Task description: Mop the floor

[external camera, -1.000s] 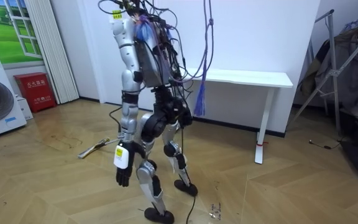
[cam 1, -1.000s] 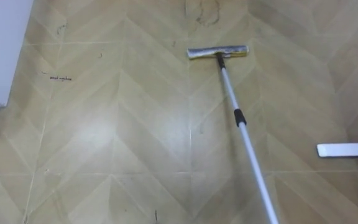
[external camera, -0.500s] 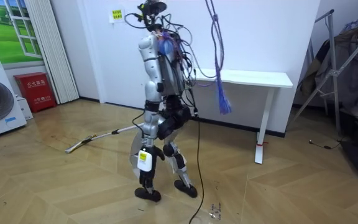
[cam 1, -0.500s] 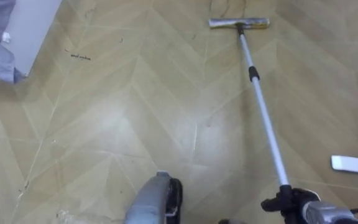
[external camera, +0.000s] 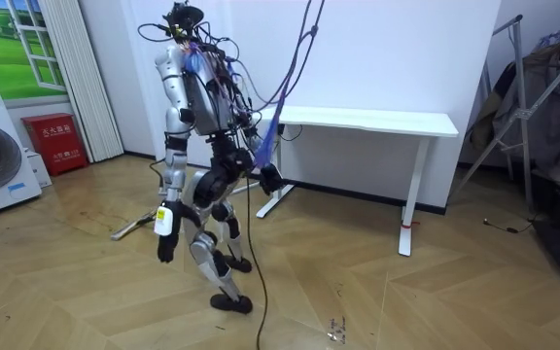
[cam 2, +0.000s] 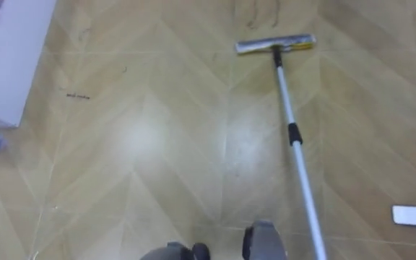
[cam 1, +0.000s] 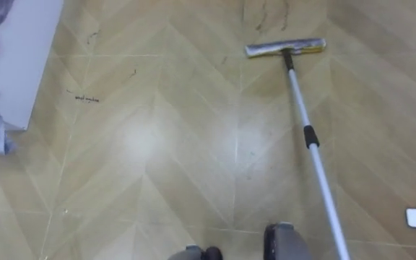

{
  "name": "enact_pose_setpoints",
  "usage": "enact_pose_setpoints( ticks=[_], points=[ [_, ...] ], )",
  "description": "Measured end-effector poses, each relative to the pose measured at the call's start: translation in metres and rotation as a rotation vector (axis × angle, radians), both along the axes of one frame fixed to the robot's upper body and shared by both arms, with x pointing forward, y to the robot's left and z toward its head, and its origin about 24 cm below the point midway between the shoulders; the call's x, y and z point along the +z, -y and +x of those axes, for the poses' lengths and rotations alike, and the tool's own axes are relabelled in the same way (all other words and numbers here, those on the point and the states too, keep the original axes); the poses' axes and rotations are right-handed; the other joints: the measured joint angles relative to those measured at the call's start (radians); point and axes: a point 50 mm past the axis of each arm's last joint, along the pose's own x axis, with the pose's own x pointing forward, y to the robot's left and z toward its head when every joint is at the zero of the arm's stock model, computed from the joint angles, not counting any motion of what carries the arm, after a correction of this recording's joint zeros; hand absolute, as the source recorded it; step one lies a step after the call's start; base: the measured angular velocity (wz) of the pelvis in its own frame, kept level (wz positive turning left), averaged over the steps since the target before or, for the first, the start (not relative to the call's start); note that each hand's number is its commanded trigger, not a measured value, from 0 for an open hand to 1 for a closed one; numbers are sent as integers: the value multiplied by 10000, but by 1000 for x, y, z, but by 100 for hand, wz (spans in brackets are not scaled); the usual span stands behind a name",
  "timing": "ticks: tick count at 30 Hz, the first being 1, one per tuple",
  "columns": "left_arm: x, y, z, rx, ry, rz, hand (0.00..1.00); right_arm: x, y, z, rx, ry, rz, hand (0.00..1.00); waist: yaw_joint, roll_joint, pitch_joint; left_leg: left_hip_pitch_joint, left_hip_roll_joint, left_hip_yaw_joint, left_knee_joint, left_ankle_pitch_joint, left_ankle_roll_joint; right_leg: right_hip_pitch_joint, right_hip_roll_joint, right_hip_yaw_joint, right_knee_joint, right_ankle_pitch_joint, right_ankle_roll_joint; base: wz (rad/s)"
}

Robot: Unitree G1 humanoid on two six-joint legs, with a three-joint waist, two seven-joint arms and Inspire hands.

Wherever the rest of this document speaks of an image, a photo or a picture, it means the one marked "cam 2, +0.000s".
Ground mop with silver pole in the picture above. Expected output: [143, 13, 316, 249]
[234, 33, 329, 260]

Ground robot legs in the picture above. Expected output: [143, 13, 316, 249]
[139, 220, 289, 260]

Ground white cabinet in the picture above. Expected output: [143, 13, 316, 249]
[0, 0, 58, 128]

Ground white flat strip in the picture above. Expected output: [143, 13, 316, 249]
[391, 204, 416, 228]

